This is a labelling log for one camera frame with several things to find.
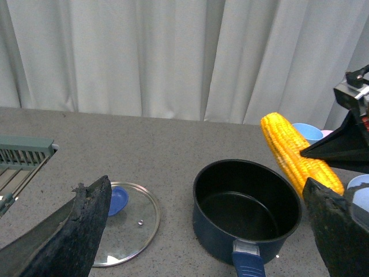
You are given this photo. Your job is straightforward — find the light blue plastic cup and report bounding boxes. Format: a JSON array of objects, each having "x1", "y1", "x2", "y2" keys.
[{"x1": 292, "y1": 123, "x2": 323, "y2": 145}]

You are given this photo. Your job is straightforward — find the dark blue saucepan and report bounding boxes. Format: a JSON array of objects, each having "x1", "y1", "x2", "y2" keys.
[{"x1": 193, "y1": 159, "x2": 302, "y2": 276}]

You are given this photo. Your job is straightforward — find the glass lid with blue knob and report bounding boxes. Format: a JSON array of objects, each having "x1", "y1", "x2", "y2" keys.
[{"x1": 93, "y1": 182, "x2": 161, "y2": 268}]

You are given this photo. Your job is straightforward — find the yellow corn cob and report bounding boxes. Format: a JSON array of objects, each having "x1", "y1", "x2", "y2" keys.
[{"x1": 260, "y1": 113, "x2": 344, "y2": 196}]

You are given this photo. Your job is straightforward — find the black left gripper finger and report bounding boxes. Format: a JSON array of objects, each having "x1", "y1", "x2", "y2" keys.
[{"x1": 1, "y1": 175, "x2": 112, "y2": 276}]

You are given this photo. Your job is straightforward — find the light blue plastic plate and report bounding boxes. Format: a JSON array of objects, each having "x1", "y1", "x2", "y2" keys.
[{"x1": 347, "y1": 174, "x2": 368, "y2": 230}]

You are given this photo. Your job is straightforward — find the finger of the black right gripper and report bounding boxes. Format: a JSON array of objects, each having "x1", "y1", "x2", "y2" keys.
[
  {"x1": 303, "y1": 177, "x2": 368, "y2": 276},
  {"x1": 300, "y1": 111, "x2": 368, "y2": 173}
]

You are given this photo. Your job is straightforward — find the grey-white curtain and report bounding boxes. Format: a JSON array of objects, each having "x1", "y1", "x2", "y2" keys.
[{"x1": 1, "y1": 1, "x2": 368, "y2": 129}]

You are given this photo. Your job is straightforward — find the pink plastic bowl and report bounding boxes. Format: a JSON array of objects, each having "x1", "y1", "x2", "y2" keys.
[{"x1": 321, "y1": 130, "x2": 333, "y2": 139}]

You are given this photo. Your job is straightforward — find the green dish rack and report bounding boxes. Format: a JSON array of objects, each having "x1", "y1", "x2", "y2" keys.
[{"x1": 1, "y1": 135, "x2": 58, "y2": 216}]

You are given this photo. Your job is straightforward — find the black camera mount with cable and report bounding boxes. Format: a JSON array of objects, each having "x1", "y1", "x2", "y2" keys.
[{"x1": 333, "y1": 65, "x2": 368, "y2": 116}]

